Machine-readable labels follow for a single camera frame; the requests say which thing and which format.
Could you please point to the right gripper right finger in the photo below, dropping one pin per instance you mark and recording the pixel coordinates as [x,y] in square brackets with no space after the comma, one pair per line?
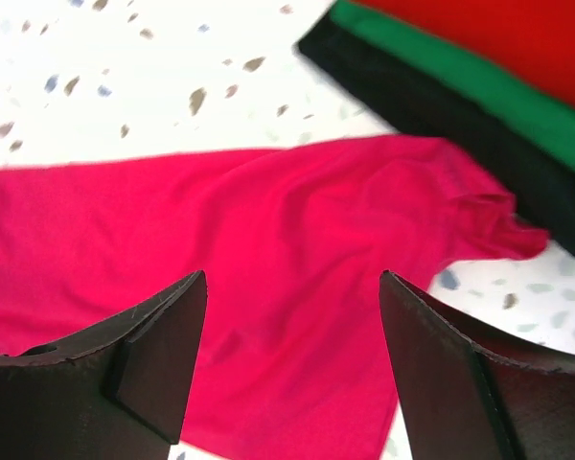
[467,389]

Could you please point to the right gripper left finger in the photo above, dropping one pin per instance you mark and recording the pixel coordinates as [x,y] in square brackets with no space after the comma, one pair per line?
[115,390]

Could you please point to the magenta pink t-shirt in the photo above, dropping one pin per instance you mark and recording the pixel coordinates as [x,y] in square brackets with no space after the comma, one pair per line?
[293,362]

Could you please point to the folded black t-shirt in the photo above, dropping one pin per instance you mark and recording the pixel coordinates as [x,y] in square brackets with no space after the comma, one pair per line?
[416,104]

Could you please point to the folded green t-shirt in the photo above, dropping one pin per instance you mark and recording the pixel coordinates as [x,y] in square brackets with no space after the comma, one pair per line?
[526,111]

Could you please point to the folded red t-shirt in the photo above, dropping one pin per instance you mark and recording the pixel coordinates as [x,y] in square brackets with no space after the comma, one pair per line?
[534,40]

